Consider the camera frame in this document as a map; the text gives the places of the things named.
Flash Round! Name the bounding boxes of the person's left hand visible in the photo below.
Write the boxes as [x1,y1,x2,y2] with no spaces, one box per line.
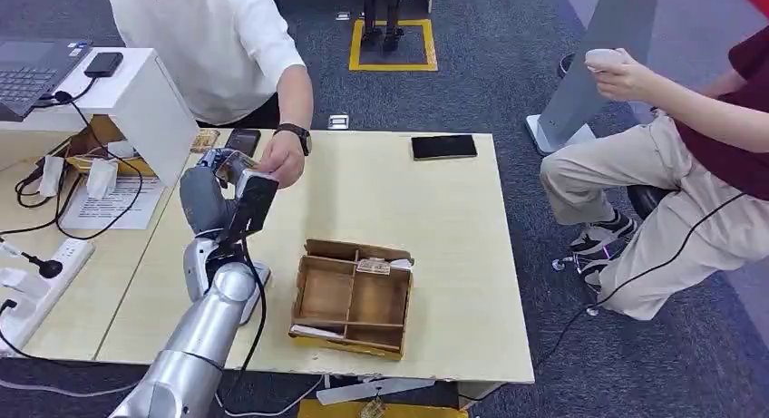
[257,131,307,190]

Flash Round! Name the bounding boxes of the person's hand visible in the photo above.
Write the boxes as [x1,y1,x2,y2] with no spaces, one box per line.
[587,47,661,103]

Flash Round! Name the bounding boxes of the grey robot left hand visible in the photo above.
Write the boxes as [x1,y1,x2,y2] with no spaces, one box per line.
[179,148,243,238]

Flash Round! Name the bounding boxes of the white handheld controller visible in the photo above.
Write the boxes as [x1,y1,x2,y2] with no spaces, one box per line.
[584,48,628,74]

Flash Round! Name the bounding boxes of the black wristwatch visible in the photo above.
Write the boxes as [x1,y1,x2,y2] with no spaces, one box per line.
[272,122,314,158]

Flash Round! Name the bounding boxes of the grey stand with white base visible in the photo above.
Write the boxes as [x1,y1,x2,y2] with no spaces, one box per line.
[524,0,663,158]

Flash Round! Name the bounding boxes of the black smartphone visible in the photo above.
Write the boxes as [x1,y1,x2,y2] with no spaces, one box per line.
[223,128,263,159]
[411,133,480,162]

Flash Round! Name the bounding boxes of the printed paper sheet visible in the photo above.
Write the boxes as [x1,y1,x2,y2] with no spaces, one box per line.
[59,175,165,232]

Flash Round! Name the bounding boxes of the white power adapter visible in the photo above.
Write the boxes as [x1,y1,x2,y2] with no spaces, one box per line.
[38,155,66,199]
[84,158,120,200]

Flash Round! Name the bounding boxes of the white desk riser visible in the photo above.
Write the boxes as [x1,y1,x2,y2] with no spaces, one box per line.
[0,46,201,189]

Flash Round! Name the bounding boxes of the yellow cardboard box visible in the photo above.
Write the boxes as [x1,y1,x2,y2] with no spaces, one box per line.
[63,115,159,178]

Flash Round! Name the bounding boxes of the black office chair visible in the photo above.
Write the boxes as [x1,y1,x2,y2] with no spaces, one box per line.
[551,184,681,318]

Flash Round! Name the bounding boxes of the person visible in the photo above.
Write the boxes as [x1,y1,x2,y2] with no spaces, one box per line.
[102,0,315,191]
[539,24,769,322]

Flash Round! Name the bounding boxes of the printed card stack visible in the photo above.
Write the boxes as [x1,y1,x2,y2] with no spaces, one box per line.
[355,257,394,277]

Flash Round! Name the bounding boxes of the yellow floor tape square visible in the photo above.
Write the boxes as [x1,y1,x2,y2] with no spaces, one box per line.
[348,18,439,73]

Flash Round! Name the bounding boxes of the pale wooden side desk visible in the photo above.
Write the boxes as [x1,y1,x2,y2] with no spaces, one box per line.
[0,129,177,363]

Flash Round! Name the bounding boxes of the black and white shoe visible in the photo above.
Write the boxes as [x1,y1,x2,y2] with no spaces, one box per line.
[575,254,613,291]
[567,209,639,255]

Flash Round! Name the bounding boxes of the wooden card box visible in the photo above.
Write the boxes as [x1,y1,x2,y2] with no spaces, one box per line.
[287,238,415,363]

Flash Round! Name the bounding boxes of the black power bank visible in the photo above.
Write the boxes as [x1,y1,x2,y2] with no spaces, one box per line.
[83,51,125,80]

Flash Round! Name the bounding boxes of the black plug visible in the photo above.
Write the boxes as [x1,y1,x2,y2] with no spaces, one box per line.
[21,252,65,280]

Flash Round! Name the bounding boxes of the white power strip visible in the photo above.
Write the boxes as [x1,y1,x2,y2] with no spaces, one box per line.
[0,237,97,357]

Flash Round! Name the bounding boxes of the black humanoid robot legs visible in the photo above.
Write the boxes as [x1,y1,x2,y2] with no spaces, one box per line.
[359,0,417,53]

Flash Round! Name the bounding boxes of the dark laptop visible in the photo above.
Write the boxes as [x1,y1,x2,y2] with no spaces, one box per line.
[0,37,94,124]

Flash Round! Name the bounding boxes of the white plank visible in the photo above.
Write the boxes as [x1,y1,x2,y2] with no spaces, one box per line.
[316,376,437,407]

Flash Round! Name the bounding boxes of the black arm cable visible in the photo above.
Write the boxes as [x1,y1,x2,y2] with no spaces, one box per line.
[220,235,269,400]

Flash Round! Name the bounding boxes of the black controller cable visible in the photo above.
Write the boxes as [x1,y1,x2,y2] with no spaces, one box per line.
[533,190,749,370]

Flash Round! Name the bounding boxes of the white floor cable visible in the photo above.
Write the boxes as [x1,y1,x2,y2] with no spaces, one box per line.
[212,374,326,418]

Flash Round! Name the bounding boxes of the grey floor cable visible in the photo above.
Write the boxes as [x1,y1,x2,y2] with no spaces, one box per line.
[0,376,143,400]

